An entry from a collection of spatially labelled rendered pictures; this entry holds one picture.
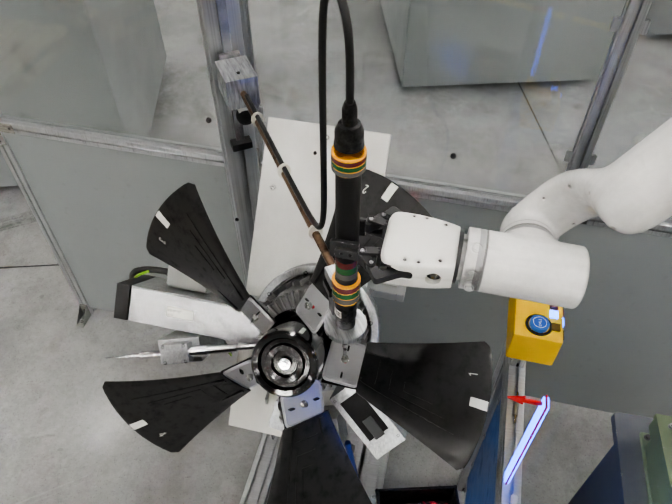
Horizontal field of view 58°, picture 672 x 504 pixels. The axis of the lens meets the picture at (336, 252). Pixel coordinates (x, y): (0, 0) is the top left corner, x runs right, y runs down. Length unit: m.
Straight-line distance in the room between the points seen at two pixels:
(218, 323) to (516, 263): 0.66
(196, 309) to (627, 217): 0.83
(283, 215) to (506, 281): 0.62
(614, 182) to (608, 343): 1.45
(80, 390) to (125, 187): 0.91
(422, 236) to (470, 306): 1.24
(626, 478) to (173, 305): 0.96
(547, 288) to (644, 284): 1.15
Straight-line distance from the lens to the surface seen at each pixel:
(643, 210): 0.76
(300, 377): 1.07
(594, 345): 2.19
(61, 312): 2.89
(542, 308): 1.38
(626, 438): 1.45
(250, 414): 1.43
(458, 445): 1.10
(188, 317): 1.28
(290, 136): 1.30
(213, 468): 2.34
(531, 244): 0.83
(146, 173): 2.00
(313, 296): 1.10
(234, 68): 1.37
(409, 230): 0.83
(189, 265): 1.17
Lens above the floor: 2.12
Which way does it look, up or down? 48 degrees down
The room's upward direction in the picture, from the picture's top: straight up
